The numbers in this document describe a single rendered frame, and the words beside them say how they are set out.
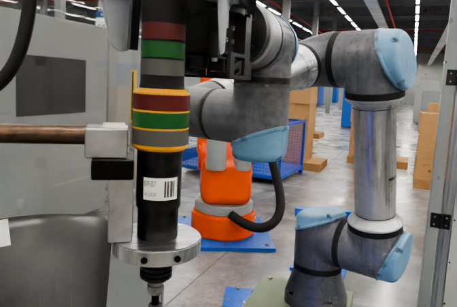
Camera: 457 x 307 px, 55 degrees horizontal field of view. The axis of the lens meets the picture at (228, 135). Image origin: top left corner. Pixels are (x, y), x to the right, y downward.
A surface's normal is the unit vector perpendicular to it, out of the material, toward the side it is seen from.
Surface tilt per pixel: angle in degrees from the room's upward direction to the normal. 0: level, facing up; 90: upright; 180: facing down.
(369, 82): 101
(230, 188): 90
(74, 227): 35
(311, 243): 90
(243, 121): 90
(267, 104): 89
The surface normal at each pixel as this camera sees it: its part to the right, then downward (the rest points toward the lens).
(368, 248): -0.56, 0.26
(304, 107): -0.39, 0.10
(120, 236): 0.24, 0.13
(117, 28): 0.77, 0.18
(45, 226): 0.34, -0.71
